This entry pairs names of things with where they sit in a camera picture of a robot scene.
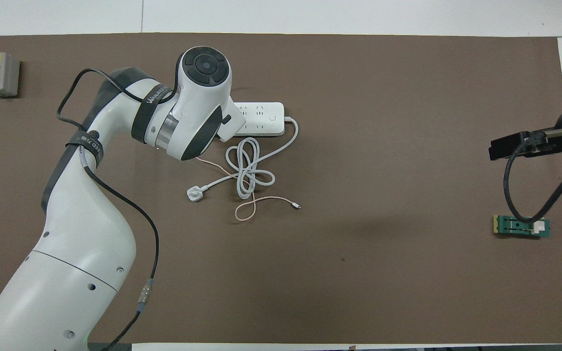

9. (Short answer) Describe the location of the pink charging cable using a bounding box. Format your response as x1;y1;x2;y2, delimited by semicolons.
196;157;302;221

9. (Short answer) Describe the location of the white power strip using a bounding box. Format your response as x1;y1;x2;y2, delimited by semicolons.
232;101;285;137

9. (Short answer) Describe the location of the brown table mat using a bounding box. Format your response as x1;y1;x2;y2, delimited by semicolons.
0;32;562;344

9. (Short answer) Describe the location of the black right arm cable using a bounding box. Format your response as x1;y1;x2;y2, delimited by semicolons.
503;126;562;234

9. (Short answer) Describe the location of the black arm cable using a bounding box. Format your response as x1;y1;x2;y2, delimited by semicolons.
503;126;562;234
57;68;179;351

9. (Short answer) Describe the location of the green knife switch block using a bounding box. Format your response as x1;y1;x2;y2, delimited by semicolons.
493;214;551;239

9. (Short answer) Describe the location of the white power strip cord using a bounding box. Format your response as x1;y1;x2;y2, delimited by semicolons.
186;116;300;203

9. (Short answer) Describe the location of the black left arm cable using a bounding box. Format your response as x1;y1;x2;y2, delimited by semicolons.
57;68;179;351

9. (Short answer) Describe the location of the grey on-off switch box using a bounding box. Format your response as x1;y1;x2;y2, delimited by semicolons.
0;52;20;98

